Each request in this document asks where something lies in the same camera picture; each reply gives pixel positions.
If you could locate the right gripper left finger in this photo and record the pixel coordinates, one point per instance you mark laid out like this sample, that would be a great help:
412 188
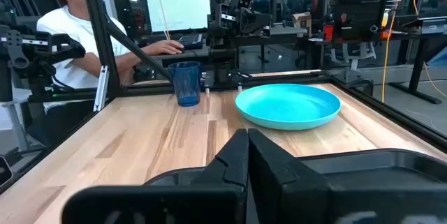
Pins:
223 175

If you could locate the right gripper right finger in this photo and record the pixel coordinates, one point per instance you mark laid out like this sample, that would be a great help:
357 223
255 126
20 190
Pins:
279 182

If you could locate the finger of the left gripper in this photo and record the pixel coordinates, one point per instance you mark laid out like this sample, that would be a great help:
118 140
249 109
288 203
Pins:
214 16
255 21

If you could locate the blue plastic cup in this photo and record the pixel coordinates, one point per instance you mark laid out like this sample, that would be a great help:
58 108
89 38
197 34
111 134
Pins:
185 84

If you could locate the turquoise plastic plate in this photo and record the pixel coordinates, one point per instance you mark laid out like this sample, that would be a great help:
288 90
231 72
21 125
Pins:
288 107

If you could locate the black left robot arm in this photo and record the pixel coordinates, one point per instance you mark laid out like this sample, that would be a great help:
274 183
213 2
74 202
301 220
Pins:
223 60

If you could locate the black plastic tray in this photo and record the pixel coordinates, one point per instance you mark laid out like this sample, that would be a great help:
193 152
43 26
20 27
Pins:
384 170

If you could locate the grey office desk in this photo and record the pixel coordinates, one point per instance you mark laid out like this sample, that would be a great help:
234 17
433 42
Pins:
286 30

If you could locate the black keyboard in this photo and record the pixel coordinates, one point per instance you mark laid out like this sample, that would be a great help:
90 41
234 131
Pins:
191 41

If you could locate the large bright monitor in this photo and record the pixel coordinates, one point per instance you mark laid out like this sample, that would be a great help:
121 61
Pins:
181 0

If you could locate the cardboard box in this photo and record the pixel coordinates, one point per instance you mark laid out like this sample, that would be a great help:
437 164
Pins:
302 23

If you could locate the person's hand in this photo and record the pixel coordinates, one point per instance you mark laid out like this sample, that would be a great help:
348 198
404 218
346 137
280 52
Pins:
166 46

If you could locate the white standoff peg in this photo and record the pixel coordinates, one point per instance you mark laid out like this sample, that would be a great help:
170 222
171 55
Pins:
207 91
240 88

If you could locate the small red device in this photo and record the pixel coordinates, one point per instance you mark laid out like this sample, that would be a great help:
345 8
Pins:
328 33

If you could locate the black equipment case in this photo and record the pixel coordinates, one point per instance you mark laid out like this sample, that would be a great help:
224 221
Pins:
358 14

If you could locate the white chair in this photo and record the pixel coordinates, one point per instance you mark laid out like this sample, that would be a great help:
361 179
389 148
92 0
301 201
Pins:
352 54

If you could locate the small orange device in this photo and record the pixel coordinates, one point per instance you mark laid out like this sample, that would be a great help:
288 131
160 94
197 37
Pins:
385 35

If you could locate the person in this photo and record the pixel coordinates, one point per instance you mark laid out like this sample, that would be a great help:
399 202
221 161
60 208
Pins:
73 32

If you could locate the black standing desk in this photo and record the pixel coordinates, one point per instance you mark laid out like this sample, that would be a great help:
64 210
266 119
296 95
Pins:
417 70

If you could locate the white stool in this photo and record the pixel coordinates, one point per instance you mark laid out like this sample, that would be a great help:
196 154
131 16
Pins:
15 123

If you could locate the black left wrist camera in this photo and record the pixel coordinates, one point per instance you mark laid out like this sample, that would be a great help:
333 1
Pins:
241 0

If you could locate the black diagonal frame brace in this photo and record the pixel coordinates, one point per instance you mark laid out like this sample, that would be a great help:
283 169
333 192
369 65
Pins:
139 51

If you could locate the black frame upright post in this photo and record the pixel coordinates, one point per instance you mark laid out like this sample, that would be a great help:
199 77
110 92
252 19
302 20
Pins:
99 25

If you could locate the silver aluminium bracket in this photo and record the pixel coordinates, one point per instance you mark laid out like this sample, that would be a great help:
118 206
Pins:
101 88

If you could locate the black table-level camera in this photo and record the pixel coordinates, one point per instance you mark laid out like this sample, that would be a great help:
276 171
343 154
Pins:
4 173

